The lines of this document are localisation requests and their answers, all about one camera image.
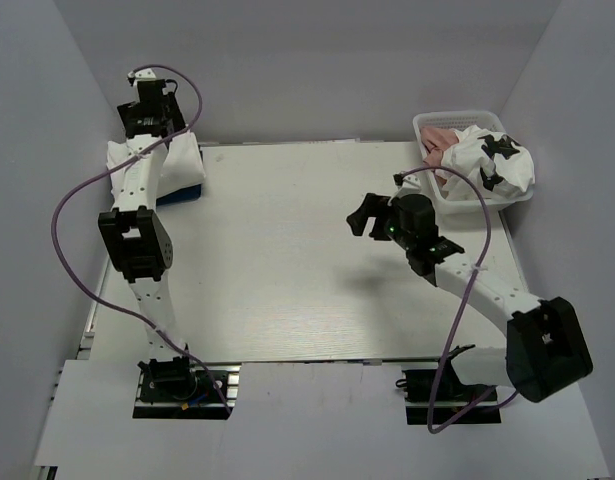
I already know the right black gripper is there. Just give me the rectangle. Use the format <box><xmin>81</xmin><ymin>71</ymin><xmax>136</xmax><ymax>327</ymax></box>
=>
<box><xmin>347</xmin><ymin>193</ymin><xmax>415</xmax><ymax>251</ymax></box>

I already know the white red-print t-shirt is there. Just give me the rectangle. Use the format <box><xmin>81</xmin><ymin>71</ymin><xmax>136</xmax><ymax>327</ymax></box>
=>
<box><xmin>106</xmin><ymin>132</ymin><xmax>206</xmax><ymax>200</ymax></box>

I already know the pink t-shirt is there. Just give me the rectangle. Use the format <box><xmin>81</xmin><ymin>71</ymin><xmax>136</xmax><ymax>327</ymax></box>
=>
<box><xmin>420</xmin><ymin>126</ymin><xmax>459</xmax><ymax>166</ymax></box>

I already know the white black-print t-shirt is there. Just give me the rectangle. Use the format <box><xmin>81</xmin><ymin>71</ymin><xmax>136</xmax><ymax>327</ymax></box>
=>
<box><xmin>440</xmin><ymin>125</ymin><xmax>535</xmax><ymax>201</ymax></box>

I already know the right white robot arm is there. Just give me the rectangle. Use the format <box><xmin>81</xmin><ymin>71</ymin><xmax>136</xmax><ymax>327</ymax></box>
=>
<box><xmin>346</xmin><ymin>193</ymin><xmax>593</xmax><ymax>403</ymax></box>

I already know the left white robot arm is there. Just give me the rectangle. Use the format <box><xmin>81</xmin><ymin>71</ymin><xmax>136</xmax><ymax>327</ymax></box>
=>
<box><xmin>98</xmin><ymin>68</ymin><xmax>186</xmax><ymax>363</ymax></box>

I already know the folded blue t-shirt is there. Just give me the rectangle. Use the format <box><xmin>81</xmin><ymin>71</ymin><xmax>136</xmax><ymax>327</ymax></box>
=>
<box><xmin>154</xmin><ymin>144</ymin><xmax>205</xmax><ymax>207</ymax></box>

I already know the white plastic basket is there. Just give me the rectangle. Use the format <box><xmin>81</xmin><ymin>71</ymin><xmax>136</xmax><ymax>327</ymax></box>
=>
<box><xmin>413</xmin><ymin>110</ymin><xmax>534</xmax><ymax>215</ymax></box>

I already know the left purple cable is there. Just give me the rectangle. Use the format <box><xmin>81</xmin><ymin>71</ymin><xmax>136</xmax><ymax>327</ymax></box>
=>
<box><xmin>51</xmin><ymin>63</ymin><xmax>233</xmax><ymax>416</ymax></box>

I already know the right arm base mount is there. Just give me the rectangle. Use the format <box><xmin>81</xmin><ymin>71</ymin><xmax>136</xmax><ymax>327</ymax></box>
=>
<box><xmin>395</xmin><ymin>367</ymin><xmax>501</xmax><ymax>426</ymax></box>

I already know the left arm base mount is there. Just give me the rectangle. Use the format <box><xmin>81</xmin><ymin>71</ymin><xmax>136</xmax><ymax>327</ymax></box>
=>
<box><xmin>132</xmin><ymin>357</ymin><xmax>239</xmax><ymax>420</ymax></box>

